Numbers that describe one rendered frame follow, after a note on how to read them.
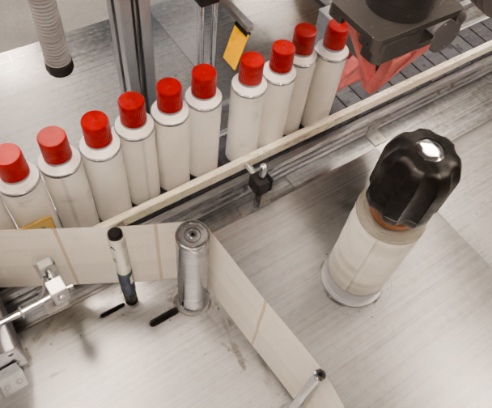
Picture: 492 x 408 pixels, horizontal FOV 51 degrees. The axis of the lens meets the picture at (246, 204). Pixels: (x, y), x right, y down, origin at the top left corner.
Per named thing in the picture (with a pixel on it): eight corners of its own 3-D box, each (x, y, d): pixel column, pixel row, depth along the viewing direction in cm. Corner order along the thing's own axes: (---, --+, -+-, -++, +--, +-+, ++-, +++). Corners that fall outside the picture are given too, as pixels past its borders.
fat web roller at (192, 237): (186, 322, 70) (184, 260, 54) (169, 295, 72) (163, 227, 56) (214, 306, 71) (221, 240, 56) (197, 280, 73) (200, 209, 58)
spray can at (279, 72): (277, 158, 87) (298, 63, 69) (247, 149, 87) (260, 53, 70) (284, 135, 89) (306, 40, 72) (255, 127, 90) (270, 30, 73)
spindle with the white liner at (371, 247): (347, 318, 72) (430, 201, 47) (308, 269, 76) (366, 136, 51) (394, 287, 75) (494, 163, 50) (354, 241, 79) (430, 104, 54)
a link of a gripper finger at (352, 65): (329, 98, 85) (370, 52, 81) (303, 70, 88) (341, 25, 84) (347, 104, 91) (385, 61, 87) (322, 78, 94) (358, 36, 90)
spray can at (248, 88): (227, 167, 84) (236, 74, 67) (222, 143, 87) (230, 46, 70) (258, 165, 85) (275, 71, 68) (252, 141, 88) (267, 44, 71)
